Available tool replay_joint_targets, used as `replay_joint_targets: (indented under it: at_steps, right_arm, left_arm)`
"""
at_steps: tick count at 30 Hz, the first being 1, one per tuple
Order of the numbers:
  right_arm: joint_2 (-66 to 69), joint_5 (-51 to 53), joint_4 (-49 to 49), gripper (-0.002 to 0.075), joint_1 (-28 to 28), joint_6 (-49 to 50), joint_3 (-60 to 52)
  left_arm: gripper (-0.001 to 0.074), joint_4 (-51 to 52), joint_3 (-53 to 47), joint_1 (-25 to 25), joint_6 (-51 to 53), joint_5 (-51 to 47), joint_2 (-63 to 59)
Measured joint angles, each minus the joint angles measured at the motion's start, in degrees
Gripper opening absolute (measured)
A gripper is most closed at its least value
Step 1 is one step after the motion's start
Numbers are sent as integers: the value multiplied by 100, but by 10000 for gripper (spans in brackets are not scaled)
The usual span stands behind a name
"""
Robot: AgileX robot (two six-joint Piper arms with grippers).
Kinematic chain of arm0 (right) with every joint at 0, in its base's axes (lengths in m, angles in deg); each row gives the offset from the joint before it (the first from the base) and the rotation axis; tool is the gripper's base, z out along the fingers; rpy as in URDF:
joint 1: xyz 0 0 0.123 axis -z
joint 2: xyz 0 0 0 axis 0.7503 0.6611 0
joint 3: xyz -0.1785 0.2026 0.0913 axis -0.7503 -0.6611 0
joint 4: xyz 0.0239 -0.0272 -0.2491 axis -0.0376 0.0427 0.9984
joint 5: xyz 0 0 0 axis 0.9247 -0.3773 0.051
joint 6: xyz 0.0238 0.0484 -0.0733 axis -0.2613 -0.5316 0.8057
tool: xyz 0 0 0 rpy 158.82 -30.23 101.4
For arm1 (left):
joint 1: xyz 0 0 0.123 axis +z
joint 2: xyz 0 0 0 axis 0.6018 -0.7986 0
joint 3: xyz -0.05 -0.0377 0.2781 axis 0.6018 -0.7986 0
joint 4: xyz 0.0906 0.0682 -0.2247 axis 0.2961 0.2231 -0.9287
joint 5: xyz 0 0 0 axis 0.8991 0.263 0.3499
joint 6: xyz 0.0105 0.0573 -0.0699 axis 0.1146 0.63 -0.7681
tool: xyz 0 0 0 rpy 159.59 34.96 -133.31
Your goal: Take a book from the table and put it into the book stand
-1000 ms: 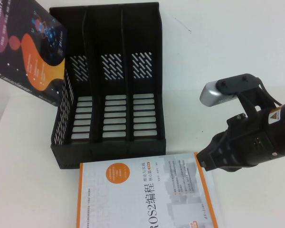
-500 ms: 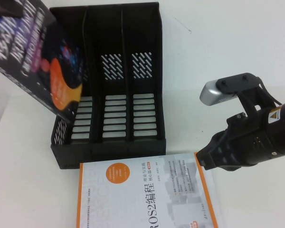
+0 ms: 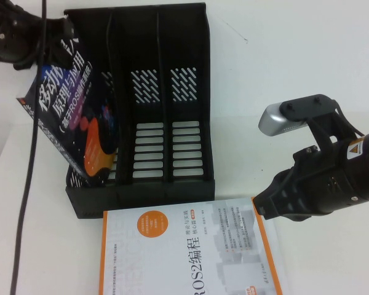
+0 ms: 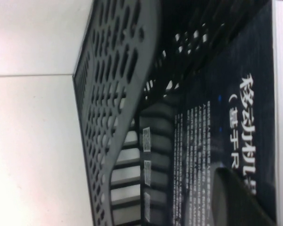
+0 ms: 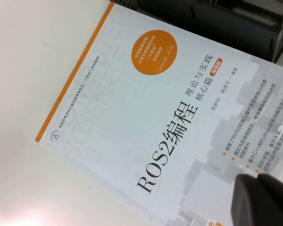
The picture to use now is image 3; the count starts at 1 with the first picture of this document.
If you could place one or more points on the white orange ROS2 book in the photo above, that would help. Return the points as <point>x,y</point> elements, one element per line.
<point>172,261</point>

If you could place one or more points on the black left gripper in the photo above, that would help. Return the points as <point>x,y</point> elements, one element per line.
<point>21,33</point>

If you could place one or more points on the dark blue robotics book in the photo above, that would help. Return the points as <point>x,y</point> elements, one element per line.
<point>77,92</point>

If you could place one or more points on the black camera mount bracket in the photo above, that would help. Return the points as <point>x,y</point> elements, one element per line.
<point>310,106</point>

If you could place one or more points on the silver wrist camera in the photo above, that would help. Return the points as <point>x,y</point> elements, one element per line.
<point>273,123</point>

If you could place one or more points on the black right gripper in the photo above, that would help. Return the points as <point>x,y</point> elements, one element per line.
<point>319,184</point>

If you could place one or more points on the black three-slot book stand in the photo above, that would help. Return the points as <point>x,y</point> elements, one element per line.
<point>184,46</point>

